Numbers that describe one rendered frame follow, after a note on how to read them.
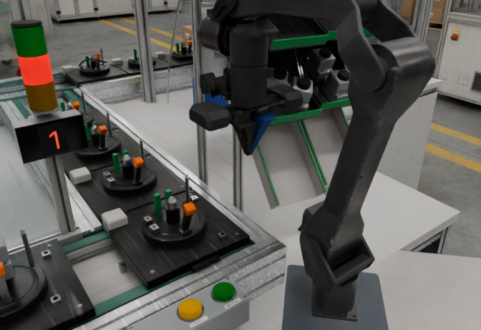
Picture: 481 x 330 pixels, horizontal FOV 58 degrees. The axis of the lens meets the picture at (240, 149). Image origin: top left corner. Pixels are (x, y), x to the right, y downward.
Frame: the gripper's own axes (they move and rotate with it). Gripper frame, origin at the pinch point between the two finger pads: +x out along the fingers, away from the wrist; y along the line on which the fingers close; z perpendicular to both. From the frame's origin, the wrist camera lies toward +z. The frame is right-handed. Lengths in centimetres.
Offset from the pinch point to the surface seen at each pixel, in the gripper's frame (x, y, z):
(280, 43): -10.8, -16.6, 12.1
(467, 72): 90, -388, 157
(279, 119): 5.1, -17.2, 12.0
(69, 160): 28, 15, 67
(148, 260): 28.4, 14.2, 13.7
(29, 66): -9.1, 25.4, 29.4
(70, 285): 28.4, 28.8, 15.7
